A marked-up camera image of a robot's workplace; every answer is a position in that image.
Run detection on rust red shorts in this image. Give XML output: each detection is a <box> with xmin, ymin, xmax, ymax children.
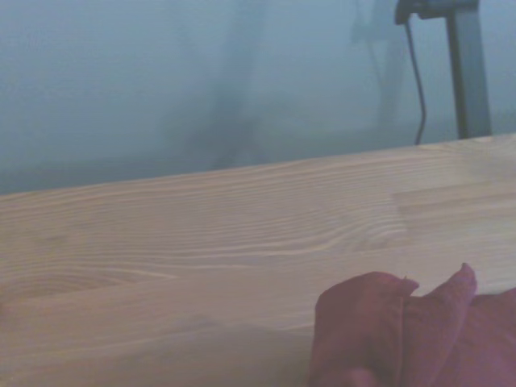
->
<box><xmin>306</xmin><ymin>262</ymin><xmax>516</xmax><ymax>387</ymax></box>

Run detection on black camera cable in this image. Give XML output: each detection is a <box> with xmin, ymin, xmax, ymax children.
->
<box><xmin>402</xmin><ymin>18</ymin><xmax>427</xmax><ymax>145</ymax></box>

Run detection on grey square stand post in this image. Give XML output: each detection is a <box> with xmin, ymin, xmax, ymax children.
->
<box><xmin>444</xmin><ymin>0</ymin><xmax>493</xmax><ymax>140</ymax></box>

